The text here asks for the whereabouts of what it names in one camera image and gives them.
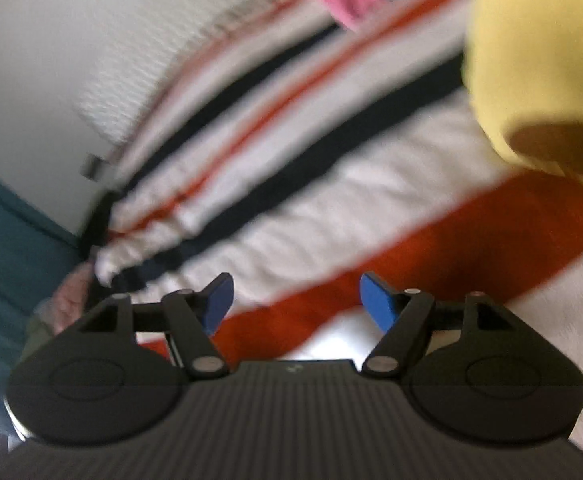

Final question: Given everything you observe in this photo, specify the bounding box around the teal curtain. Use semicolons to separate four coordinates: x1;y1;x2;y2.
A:
0;184;78;434

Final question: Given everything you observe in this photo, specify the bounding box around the striped bed blanket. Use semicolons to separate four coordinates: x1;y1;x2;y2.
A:
95;0;583;446

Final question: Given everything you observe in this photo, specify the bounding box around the yellow garment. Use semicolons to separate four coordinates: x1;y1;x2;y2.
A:
464;0;583;185

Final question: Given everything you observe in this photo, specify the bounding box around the white textured pillow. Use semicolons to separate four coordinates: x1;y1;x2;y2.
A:
76;0;279;145

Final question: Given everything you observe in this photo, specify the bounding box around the dark wall switch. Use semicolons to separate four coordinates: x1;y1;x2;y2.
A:
81;154;108;182

